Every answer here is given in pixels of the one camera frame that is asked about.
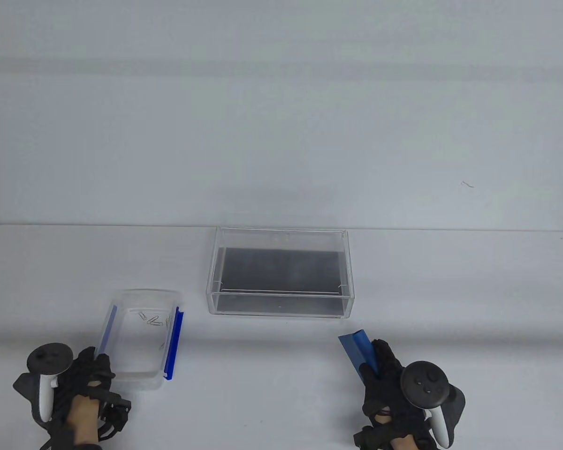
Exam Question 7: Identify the group of silver paper clips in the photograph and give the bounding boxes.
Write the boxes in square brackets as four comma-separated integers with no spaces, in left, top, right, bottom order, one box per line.
[138,311,172,350]

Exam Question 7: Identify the black and white controller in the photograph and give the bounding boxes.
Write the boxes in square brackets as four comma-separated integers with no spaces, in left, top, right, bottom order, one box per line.
[400,361,451,446]
[27,344,73,422]

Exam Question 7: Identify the person's left forearm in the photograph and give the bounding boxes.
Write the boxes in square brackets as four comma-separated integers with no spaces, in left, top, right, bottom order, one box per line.
[68,412,101,450]

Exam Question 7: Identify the blue plastic scraper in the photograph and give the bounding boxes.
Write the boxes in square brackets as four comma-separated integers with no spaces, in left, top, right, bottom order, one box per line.
[338,330,380,380]

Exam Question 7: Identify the clear acrylic drawer organizer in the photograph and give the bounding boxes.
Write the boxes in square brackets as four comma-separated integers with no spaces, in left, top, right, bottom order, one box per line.
[207,227,356,320]

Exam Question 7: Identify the black and white right controller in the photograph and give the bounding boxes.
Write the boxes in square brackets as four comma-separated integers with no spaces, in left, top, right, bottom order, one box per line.
[400,361,451,446]

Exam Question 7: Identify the black and white left controller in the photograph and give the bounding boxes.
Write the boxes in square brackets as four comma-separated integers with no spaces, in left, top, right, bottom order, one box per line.
[27,344,73,422]

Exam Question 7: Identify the clear plastic box blue clips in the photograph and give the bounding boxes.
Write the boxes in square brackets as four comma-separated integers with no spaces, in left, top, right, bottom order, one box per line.
[94,289,184,390]

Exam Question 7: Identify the person's right hand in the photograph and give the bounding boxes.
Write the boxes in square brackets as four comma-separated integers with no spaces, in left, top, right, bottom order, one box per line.
[354,339,466,450]

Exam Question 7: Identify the person's left hand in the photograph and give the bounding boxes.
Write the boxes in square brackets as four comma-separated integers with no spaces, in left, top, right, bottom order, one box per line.
[13,347,115,436]

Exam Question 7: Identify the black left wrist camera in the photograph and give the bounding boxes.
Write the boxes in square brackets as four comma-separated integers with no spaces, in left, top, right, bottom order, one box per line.
[99,393,133,429]

